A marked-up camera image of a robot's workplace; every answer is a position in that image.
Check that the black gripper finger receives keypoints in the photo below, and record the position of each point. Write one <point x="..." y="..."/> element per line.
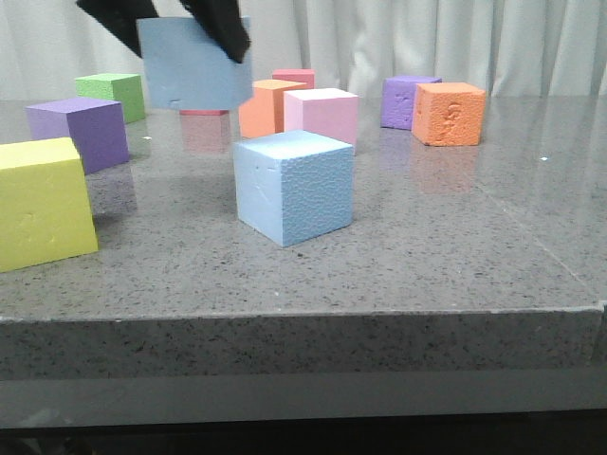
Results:
<point x="222" y="21"/>
<point x="119" y="17"/>

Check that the smooth light blue foam block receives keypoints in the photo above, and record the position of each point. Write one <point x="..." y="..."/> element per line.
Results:
<point x="187" y="70"/>

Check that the textured light blue foam block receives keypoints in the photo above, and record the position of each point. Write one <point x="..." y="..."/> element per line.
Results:
<point x="294" y="186"/>

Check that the green foam block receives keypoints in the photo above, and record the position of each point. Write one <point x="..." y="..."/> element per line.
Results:
<point x="125" y="88"/>

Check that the red foam block left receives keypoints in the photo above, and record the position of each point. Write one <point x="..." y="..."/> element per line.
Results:
<point x="203" y="113"/>

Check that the red foam block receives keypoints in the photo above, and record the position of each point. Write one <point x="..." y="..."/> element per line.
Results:
<point x="302" y="75"/>
<point x="203" y="113"/>

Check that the red foam block rear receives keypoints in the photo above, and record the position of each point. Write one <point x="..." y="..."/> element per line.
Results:
<point x="302" y="75"/>

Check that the orange foam block centre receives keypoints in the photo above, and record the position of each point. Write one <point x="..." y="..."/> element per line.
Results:
<point x="263" y="114"/>

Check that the purple foam block left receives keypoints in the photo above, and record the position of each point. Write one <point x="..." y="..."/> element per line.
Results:
<point x="96" y="127"/>

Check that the purple foam block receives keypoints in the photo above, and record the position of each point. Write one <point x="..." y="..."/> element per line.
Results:
<point x="397" y="103"/>
<point x="96" y="127"/>

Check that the pink foam block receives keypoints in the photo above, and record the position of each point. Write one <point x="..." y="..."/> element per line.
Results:
<point x="329" y="112"/>

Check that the purple foam block right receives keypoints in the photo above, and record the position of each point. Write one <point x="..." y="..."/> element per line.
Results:
<point x="397" y="103"/>

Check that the yellow foam block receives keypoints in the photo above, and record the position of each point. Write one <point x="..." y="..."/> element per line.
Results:
<point x="46" y="213"/>

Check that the textured orange foam block right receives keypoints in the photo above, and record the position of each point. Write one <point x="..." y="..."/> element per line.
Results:
<point x="448" y="113"/>

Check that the white curtain backdrop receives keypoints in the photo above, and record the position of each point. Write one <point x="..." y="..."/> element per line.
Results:
<point x="509" y="48"/>

